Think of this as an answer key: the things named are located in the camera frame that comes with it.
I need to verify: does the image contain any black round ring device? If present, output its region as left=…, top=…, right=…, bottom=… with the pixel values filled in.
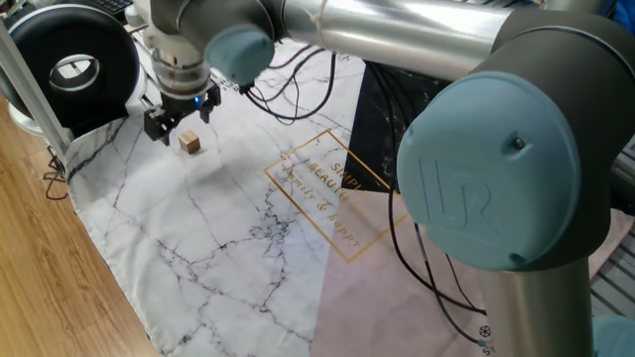
left=0, top=3, right=150, bottom=138

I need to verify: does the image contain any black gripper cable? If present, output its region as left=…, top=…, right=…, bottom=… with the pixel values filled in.
left=240, top=44, right=490, bottom=316

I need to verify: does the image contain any black cable with metal plug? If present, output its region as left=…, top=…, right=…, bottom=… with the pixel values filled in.
left=414, top=222, right=495, bottom=348

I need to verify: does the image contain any small wooden block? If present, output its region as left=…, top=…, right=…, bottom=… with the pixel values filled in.
left=178, top=130, right=202, bottom=155

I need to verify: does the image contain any thin black floor cable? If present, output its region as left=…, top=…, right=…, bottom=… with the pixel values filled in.
left=43, top=143, right=69, bottom=202

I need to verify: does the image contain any aluminium frame post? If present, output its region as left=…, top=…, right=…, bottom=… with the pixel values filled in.
left=0, top=22, right=73, bottom=163

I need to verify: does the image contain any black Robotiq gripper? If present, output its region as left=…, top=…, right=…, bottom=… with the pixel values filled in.
left=143, top=82, right=223, bottom=148

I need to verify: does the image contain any black keyboard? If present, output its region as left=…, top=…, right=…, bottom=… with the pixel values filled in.
left=88, top=0, right=135, bottom=15

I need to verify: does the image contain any marble print tablecloth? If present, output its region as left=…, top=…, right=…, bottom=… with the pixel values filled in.
left=63, top=39, right=635, bottom=357

